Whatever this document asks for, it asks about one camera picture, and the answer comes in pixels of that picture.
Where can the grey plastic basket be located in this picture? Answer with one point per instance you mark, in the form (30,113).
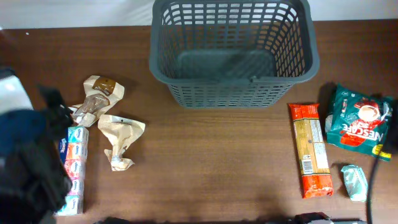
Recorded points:
(232,54)

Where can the orange spaghetti pasta packet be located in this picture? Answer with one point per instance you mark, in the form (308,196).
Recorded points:
(312,157)

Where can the green Nescafe coffee bag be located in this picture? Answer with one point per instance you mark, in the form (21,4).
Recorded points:
(358,122)

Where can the small light green packet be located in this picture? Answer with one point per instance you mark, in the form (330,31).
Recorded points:
(355,183)

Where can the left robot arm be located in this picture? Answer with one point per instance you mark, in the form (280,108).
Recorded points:
(34,182)

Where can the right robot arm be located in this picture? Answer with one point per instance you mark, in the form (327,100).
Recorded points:
(322,218)

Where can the crumpled beige paper bag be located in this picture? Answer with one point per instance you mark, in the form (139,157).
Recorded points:
(121,133)

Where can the beige brown snack bag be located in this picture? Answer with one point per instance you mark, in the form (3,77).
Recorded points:
(102,94)

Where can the Kleenex tissue multipack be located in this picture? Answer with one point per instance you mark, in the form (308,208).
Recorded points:
(73,149)

